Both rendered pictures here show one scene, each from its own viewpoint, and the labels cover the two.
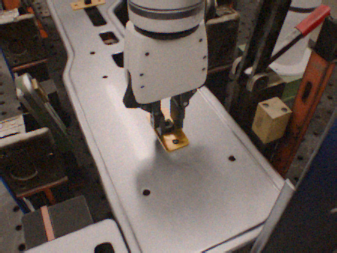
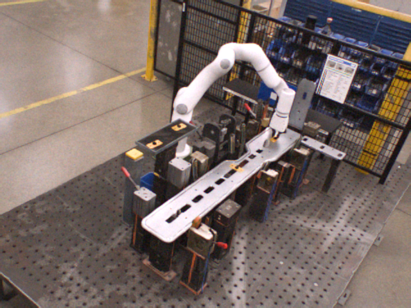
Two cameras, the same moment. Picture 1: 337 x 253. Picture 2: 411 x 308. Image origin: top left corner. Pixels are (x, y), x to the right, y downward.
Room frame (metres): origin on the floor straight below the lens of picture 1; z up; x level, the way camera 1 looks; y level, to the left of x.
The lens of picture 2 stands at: (2.07, 1.75, 2.40)
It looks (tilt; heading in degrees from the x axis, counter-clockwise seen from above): 34 degrees down; 235
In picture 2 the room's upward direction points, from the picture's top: 10 degrees clockwise
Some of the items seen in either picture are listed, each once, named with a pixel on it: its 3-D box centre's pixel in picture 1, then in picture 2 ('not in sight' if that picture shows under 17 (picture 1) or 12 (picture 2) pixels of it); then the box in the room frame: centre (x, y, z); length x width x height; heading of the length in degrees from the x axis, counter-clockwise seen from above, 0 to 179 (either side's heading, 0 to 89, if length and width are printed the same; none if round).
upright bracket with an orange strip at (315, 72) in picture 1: (280, 163); (260, 130); (0.31, -0.18, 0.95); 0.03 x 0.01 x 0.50; 25
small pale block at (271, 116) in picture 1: (250, 182); (260, 142); (0.32, -0.14, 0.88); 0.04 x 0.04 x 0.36; 25
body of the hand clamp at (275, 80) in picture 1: (244, 146); (249, 144); (0.40, -0.15, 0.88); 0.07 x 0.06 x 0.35; 115
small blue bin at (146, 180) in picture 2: not in sight; (150, 184); (1.13, -0.11, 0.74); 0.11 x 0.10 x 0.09; 25
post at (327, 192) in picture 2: not in sight; (331, 174); (0.03, 0.28, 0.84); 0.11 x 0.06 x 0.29; 115
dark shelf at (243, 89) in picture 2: not in sight; (279, 104); (0.03, -0.36, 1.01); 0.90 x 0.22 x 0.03; 115
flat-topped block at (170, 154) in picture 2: not in sight; (164, 169); (1.11, -0.01, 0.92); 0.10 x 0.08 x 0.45; 25
